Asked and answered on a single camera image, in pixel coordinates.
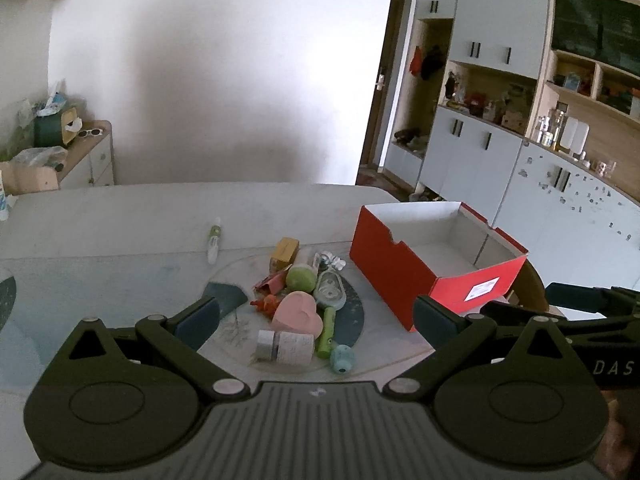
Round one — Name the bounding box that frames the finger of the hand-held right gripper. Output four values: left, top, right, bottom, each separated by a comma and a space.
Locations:
481, 300, 572, 333
545, 282, 640, 316

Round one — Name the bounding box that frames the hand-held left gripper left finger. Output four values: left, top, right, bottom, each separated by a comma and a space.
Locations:
42, 296, 251, 401

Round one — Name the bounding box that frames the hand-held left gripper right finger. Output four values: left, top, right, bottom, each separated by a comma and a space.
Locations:
382, 296, 598, 396

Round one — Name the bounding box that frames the small orange toy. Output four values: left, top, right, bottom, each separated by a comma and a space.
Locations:
250, 294, 281, 317

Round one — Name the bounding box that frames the white and green tube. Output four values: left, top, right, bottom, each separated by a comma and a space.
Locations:
207, 217, 222, 265

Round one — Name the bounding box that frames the red paper piece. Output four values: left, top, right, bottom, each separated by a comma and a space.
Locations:
254, 272, 288, 295

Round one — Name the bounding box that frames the red cardboard box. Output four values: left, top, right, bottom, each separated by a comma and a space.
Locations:
349, 201, 530, 333

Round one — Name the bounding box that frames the white bottle with silver cap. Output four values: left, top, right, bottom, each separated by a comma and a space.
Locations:
256, 329, 315, 366

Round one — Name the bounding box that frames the small teal toy figure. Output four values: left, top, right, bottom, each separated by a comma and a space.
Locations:
330, 344, 357, 376

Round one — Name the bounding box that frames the pink heart-shaped box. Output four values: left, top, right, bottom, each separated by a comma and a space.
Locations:
272, 291, 323, 338

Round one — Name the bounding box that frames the green ball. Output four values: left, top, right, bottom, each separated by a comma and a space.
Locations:
286, 265, 317, 293

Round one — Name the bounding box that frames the white astronaut keychain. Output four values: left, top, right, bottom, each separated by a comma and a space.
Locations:
314, 250, 348, 272

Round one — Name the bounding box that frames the wooden chair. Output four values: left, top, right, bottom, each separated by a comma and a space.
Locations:
507, 260, 551, 313

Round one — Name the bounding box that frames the round patterned glass placemat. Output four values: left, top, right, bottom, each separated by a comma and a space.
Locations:
0, 265, 18, 333
202, 247, 366, 373

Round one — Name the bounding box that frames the small yellow box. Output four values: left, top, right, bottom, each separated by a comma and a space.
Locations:
270, 237, 300, 275

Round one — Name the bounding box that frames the white plastic bottle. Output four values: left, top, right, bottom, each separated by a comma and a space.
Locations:
561, 117, 591, 154

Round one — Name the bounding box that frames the white sideboard with wooden top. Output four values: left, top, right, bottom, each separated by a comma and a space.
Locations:
55, 120, 116, 191

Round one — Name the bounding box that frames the brown door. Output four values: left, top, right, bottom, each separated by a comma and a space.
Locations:
357, 0, 406, 171

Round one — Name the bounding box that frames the beige cardboard box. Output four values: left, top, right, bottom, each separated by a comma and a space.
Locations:
0, 162, 60, 193

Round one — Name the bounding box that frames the white and teal packet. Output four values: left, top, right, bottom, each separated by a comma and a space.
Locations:
0, 170, 12, 222

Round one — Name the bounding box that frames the clear plastic bag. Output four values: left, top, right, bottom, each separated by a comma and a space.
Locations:
11, 146, 68, 168

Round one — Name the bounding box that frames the teal tissue box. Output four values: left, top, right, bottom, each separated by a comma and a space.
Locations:
34, 105, 81, 148

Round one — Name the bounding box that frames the dark hanging garment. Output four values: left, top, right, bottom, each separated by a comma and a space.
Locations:
421, 45, 444, 81

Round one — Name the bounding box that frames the white wall cabinet unit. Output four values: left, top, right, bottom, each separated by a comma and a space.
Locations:
382, 0, 640, 261

